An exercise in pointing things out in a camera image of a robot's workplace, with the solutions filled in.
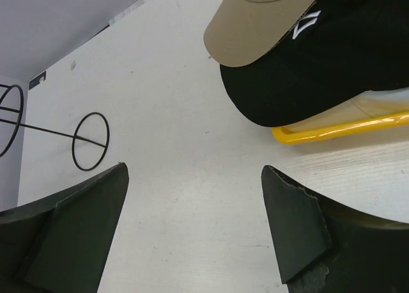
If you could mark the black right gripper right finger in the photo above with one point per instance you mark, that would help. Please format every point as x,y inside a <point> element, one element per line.
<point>322,245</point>

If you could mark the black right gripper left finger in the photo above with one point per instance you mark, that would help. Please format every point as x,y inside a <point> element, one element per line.
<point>60,243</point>

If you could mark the black baseball cap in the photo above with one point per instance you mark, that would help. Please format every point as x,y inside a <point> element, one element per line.
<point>338,50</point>

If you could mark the beige baseball cap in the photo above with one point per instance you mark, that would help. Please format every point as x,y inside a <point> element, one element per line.
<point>242,31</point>

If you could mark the yellow plastic tray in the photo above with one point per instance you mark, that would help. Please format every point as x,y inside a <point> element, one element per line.
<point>285,136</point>

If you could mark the dark label sticker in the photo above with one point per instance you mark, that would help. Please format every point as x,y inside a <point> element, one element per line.
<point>37,80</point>

